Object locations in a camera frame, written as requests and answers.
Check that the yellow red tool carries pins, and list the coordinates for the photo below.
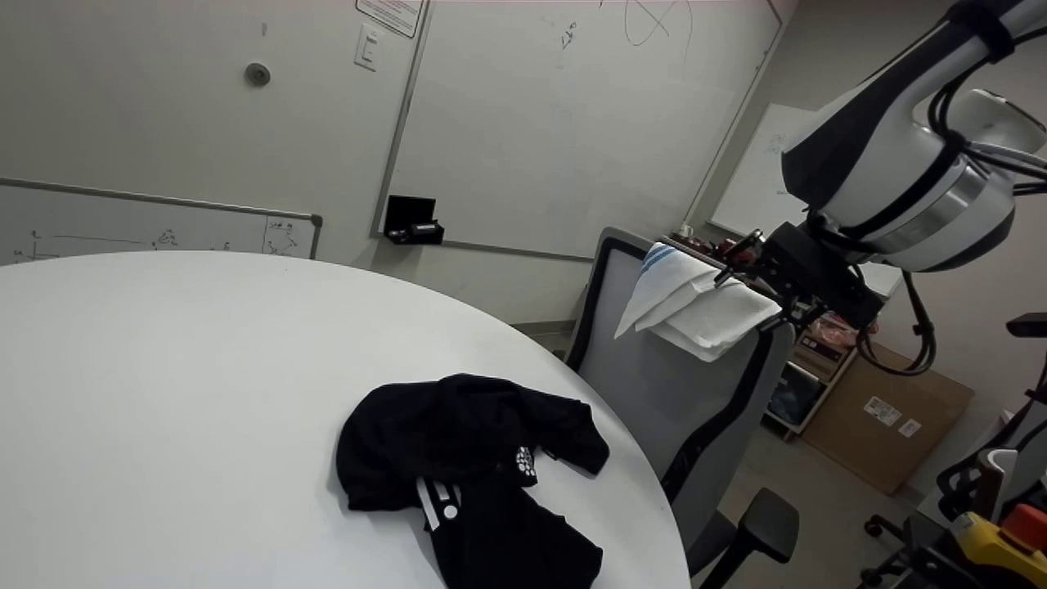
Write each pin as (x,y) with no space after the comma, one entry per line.
(1013,546)

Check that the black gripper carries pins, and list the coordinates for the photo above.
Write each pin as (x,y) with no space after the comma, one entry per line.
(804,276)

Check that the low whiteboard left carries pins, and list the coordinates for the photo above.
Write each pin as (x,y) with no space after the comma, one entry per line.
(44,221)

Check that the small whiteboard right wall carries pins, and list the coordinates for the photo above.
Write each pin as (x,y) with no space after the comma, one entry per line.
(758,197)

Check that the large wall whiteboard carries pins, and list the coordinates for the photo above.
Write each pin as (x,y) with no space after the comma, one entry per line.
(540,122)

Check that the round wall knob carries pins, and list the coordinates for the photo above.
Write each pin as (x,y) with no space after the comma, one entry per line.
(257,78)

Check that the black marker tray box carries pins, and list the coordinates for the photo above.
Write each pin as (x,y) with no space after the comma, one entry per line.
(410,221)

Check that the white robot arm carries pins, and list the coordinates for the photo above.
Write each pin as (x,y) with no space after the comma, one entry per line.
(888,187)

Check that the grey office chair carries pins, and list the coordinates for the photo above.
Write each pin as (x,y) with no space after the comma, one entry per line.
(692,419)

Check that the cluttered wooden shelf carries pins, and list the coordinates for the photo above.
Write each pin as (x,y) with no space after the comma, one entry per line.
(818,358)

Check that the white towel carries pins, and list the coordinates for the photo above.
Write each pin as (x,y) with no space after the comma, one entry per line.
(692,307)

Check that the brown cardboard box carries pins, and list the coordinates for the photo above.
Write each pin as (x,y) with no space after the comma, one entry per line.
(885,426)

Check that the black garment on table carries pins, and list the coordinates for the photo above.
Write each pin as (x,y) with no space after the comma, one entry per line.
(463,454)

